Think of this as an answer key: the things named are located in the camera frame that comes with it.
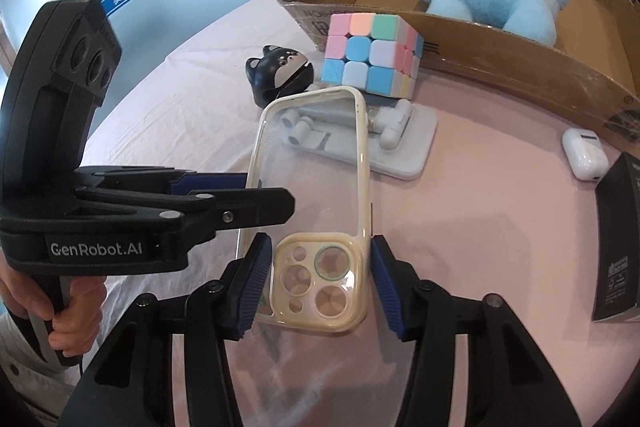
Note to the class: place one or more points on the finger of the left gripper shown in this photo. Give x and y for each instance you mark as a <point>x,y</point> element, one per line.
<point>196,215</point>
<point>157,180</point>

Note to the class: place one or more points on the black dog figurine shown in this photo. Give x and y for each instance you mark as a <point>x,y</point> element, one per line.
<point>279,72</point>

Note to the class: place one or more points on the pink bed sheet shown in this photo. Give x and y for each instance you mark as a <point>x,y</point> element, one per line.
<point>496,210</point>

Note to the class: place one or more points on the clear cream phone case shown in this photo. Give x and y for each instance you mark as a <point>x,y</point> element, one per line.
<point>319,273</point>

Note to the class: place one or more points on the pastel rubik's cube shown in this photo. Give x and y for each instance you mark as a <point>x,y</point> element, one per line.
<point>375,53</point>

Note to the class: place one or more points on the black product box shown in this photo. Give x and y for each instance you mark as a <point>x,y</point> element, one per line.
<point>617,290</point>

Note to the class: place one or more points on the grey folding phone stand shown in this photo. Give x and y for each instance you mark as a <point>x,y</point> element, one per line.
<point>395,136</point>

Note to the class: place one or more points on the cardboard box tray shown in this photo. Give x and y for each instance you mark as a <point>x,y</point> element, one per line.
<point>590,76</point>

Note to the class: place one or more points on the white earbuds case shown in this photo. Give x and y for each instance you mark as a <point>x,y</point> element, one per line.
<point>585,155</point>

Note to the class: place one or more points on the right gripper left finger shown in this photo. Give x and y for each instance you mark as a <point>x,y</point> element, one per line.
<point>129,380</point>

